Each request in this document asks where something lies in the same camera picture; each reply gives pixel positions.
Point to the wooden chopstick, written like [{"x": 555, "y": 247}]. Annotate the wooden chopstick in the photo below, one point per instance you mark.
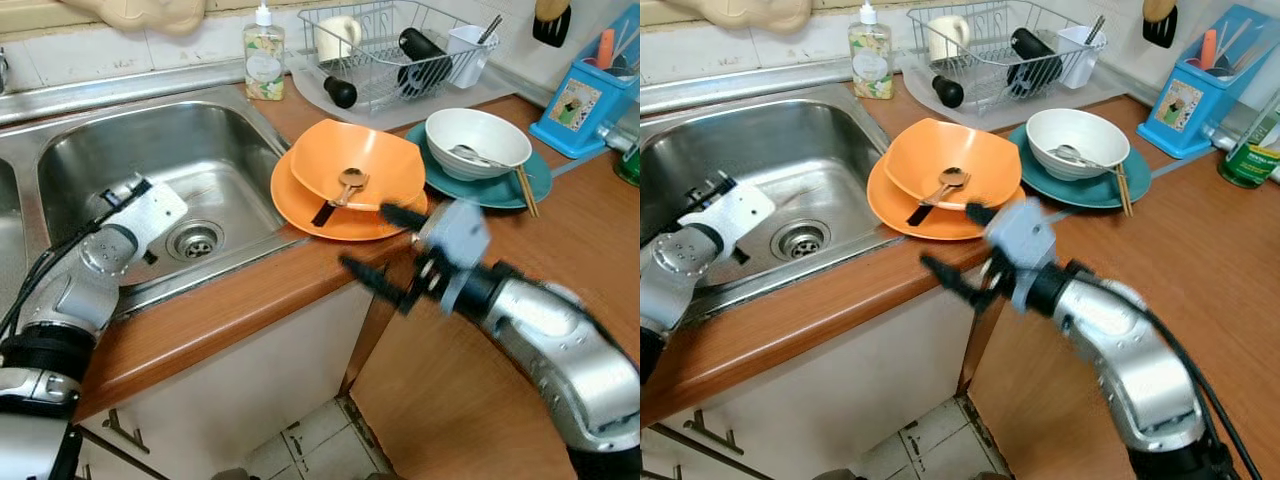
[
  {"x": 524, "y": 192},
  {"x": 1128, "y": 188},
  {"x": 1121, "y": 190},
  {"x": 531, "y": 190}
]

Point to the silver metal spoon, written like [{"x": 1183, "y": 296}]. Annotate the silver metal spoon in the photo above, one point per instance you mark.
[
  {"x": 468, "y": 153},
  {"x": 1068, "y": 153}
]

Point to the beige cloth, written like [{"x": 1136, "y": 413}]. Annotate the beige cloth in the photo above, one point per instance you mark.
[
  {"x": 760, "y": 12},
  {"x": 140, "y": 15}
]

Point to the white ceramic bowl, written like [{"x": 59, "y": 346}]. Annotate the white ceramic bowl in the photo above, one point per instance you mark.
[
  {"x": 500, "y": 140},
  {"x": 1100, "y": 140}
]

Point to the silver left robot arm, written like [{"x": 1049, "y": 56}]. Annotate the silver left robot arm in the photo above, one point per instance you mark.
[
  {"x": 70, "y": 290},
  {"x": 670, "y": 280}
]

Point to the blue plastic utensil holder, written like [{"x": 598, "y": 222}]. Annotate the blue plastic utensil holder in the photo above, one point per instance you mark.
[
  {"x": 585, "y": 105},
  {"x": 1190, "y": 110}
]

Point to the teal plate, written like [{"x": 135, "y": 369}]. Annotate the teal plate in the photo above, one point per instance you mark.
[
  {"x": 500, "y": 190},
  {"x": 1095, "y": 190}
]

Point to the stainless steel sink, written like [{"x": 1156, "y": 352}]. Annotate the stainless steel sink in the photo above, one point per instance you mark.
[
  {"x": 200, "y": 160},
  {"x": 810, "y": 170}
]

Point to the tall black grinder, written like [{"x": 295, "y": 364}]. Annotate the tall black grinder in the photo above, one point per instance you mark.
[
  {"x": 1030, "y": 48},
  {"x": 420, "y": 48}
]

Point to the orange plastic plate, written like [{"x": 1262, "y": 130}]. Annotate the orange plastic plate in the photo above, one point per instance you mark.
[
  {"x": 890, "y": 208},
  {"x": 295, "y": 208}
]

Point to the floral dish soap bottle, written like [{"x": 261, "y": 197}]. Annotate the floral dish soap bottle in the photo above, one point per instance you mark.
[
  {"x": 871, "y": 65},
  {"x": 264, "y": 65}
]

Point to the orange plastic bowl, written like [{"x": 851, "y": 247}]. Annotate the orange plastic bowl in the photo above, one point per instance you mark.
[
  {"x": 385, "y": 165},
  {"x": 985, "y": 160}
]

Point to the metal utensil in cup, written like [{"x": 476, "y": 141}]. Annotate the metal utensil in cup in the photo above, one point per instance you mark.
[
  {"x": 488, "y": 30},
  {"x": 1096, "y": 28}
]

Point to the white cabinet door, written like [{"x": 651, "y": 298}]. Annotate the white cabinet door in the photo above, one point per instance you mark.
[
  {"x": 850, "y": 390},
  {"x": 250, "y": 390}
]

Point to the small black grinder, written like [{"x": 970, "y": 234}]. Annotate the small black grinder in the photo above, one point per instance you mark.
[
  {"x": 342, "y": 92},
  {"x": 950, "y": 92}
]

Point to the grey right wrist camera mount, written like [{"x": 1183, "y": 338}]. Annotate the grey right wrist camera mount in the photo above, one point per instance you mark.
[
  {"x": 455, "y": 235},
  {"x": 1025, "y": 235}
]

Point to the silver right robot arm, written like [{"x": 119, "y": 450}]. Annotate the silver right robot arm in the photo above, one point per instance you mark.
[
  {"x": 1130, "y": 360},
  {"x": 560, "y": 350}
]

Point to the metal sink drain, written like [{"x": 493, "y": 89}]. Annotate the metal sink drain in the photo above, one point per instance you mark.
[
  {"x": 195, "y": 241},
  {"x": 800, "y": 241}
]

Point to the white drain tray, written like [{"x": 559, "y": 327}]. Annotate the white drain tray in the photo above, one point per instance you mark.
[
  {"x": 310, "y": 97},
  {"x": 920, "y": 100}
]

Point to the cream mug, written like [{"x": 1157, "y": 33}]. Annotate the cream mug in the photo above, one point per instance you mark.
[
  {"x": 948, "y": 38},
  {"x": 340, "y": 38}
]

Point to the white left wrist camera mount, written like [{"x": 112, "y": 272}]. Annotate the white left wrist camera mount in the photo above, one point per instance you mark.
[
  {"x": 740, "y": 212},
  {"x": 150, "y": 215}
]

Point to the white cutlery cup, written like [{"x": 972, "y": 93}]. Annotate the white cutlery cup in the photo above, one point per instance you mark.
[
  {"x": 1078, "y": 55},
  {"x": 468, "y": 55}
]

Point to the green labelled bottle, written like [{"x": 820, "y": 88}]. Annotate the green labelled bottle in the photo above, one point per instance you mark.
[
  {"x": 1250, "y": 160},
  {"x": 630, "y": 165}
]

